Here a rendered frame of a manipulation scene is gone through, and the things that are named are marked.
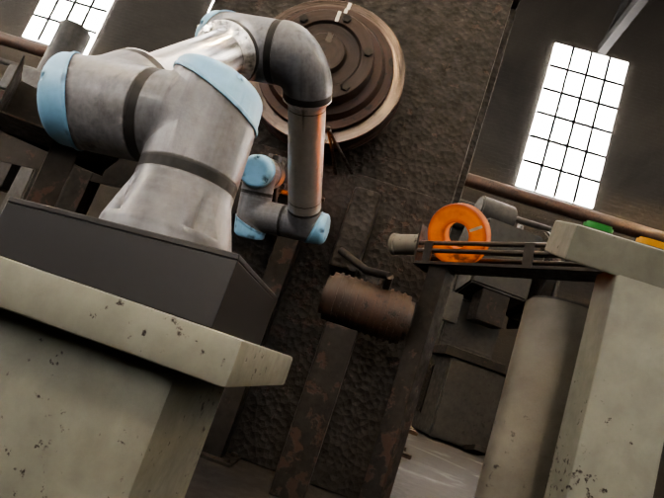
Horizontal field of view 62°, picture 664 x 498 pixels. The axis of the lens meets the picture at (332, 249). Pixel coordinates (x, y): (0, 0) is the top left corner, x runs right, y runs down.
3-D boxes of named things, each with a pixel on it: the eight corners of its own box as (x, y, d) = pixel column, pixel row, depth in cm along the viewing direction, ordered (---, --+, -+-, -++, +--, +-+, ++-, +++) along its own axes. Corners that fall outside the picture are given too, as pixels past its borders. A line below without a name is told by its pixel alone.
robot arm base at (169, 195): (210, 256, 54) (240, 165, 57) (68, 217, 55) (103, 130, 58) (236, 283, 69) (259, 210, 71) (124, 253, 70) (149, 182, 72)
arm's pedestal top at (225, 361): (225, 389, 43) (243, 339, 43) (-122, 265, 47) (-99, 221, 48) (284, 385, 74) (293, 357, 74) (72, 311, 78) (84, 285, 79)
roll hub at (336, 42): (262, 90, 157) (294, 8, 162) (356, 118, 154) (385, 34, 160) (259, 80, 151) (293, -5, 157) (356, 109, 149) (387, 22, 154)
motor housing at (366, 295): (263, 479, 133) (333, 274, 144) (349, 511, 131) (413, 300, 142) (254, 490, 121) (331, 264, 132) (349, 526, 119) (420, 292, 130)
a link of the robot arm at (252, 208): (272, 244, 125) (282, 197, 123) (226, 233, 127) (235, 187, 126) (282, 243, 132) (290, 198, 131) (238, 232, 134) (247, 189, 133)
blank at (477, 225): (444, 272, 140) (438, 274, 137) (425, 213, 141) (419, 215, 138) (500, 255, 130) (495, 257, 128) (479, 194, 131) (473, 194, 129)
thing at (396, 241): (396, 258, 148) (400, 237, 150) (426, 260, 143) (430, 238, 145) (385, 250, 144) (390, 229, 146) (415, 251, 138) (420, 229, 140)
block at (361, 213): (328, 272, 158) (354, 196, 163) (355, 280, 158) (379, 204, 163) (327, 264, 148) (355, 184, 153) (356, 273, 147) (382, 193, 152)
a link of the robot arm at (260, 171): (233, 187, 123) (241, 149, 123) (247, 188, 134) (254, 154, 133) (267, 194, 123) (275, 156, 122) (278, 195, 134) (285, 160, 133)
